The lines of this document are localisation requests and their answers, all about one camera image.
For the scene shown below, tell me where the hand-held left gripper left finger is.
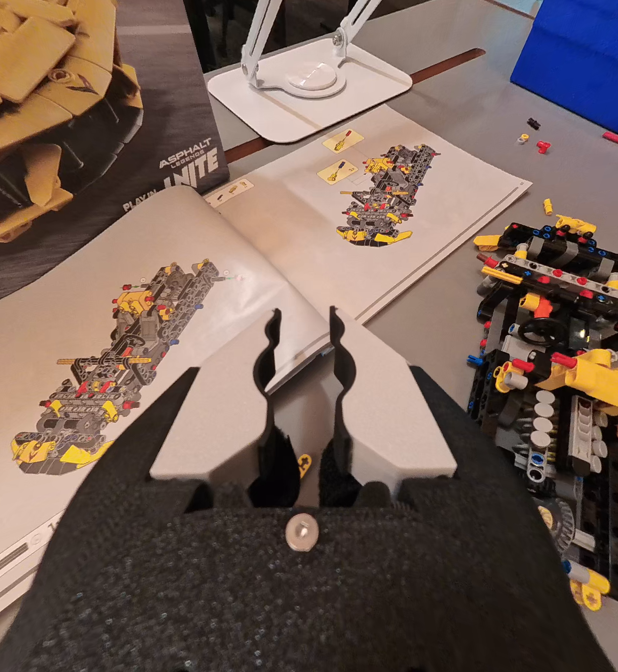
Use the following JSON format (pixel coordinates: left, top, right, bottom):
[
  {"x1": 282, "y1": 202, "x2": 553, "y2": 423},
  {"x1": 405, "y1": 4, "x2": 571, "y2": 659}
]
[{"x1": 149, "y1": 308, "x2": 283, "y2": 483}]

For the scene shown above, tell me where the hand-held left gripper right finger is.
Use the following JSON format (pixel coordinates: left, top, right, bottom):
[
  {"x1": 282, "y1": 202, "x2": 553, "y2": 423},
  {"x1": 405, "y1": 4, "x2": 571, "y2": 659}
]
[{"x1": 329, "y1": 307, "x2": 458, "y2": 480}]

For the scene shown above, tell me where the black yellow lego car chassis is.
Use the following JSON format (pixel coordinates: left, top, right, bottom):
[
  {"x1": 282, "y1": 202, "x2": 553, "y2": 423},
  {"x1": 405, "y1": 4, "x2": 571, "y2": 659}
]
[{"x1": 466, "y1": 212, "x2": 618, "y2": 613}]

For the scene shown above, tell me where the lego instruction booklet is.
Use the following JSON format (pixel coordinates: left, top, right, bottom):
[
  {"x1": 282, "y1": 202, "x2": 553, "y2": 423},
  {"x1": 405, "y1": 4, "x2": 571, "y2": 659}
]
[{"x1": 0, "y1": 102, "x2": 534, "y2": 638}]

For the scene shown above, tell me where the dark lego set box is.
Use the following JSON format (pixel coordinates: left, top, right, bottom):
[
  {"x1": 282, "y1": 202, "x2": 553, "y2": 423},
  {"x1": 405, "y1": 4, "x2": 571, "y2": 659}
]
[{"x1": 0, "y1": 0, "x2": 231, "y2": 316}]

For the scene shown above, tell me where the white metal stand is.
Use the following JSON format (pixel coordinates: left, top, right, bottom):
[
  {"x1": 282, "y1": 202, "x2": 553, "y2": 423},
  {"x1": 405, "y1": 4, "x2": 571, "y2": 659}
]
[{"x1": 206, "y1": 0, "x2": 414, "y2": 144}]

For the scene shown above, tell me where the blue plastic bin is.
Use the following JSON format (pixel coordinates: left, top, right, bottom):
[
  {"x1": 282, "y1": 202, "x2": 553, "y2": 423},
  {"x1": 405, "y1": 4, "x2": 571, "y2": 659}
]
[{"x1": 510, "y1": 0, "x2": 618, "y2": 149}]

